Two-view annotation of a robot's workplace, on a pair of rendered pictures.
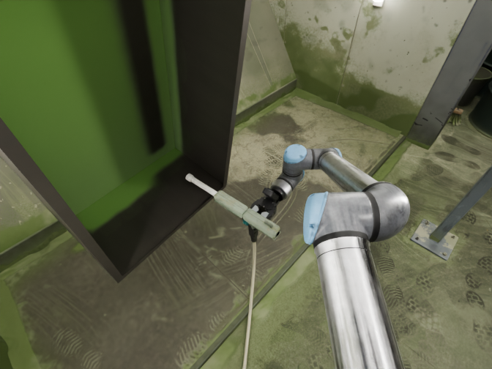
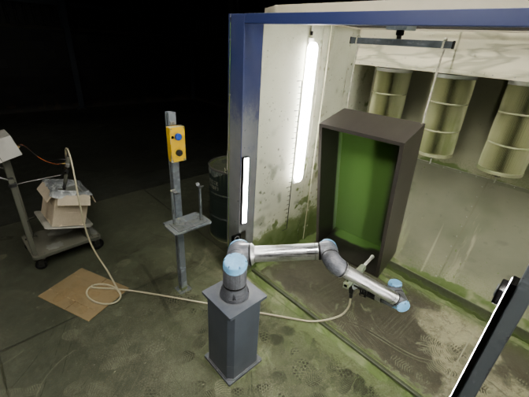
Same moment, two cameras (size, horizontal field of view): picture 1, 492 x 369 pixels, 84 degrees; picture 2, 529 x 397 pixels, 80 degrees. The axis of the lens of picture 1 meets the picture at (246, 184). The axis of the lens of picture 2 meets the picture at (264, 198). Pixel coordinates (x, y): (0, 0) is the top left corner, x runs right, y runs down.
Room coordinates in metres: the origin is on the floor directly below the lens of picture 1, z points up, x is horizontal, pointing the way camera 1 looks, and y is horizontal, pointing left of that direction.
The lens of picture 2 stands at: (-0.10, -1.93, 2.12)
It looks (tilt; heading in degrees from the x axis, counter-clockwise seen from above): 26 degrees down; 90
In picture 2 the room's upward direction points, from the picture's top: 4 degrees clockwise
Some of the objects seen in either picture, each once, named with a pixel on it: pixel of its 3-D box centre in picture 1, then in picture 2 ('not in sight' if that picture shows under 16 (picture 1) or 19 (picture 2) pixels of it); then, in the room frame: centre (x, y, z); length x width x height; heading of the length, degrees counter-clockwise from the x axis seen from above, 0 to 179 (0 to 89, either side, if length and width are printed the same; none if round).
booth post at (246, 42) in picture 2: not in sight; (242, 167); (-0.29, 0.62, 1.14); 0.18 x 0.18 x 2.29; 44
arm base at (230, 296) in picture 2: not in sight; (234, 287); (-0.25, -0.37, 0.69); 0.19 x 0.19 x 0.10
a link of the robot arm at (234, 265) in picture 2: not in sight; (234, 269); (-0.25, -0.36, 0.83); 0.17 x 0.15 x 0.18; 89
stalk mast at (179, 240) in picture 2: not in sight; (177, 212); (-0.79, 0.33, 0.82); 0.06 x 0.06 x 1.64; 44
